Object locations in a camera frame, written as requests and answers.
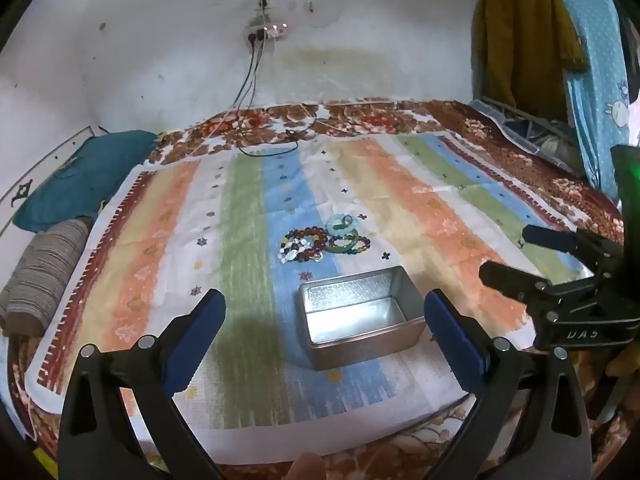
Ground person's left hand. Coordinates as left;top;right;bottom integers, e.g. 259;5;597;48
280;452;327;480

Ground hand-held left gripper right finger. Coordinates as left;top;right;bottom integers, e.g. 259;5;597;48
424;288;593;480

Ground yellow and dark bead bracelet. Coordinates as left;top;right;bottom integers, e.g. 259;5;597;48
280;231;312;261

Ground person's right hand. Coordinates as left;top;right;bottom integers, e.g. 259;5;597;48
606;342;640;379

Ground white power strip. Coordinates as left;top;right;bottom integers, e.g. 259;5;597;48
242;21;289;45

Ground grey striped bolster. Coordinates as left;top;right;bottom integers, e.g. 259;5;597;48
0;217;94;337

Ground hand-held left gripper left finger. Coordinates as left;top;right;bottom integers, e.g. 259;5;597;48
59;288;227;480

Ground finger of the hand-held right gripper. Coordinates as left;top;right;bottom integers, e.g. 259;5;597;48
478;261;597;332
521;225;626;272

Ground blue printed hanging cloth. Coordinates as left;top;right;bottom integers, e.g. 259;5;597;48
542;0;632;202

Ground rectangular metal tin box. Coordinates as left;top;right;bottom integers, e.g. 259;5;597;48
298;266;427;372

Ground pastel striped cloth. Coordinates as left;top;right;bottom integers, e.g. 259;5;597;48
27;132;596;463

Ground black power cable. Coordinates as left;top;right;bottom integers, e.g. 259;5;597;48
234;35;319;159

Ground pale teal bangle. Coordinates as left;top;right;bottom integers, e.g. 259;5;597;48
326;212;357;234

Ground red bead bracelet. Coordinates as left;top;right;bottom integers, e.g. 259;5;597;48
300;240;329;262

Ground teal pillow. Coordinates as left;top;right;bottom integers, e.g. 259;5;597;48
12;130;161;234

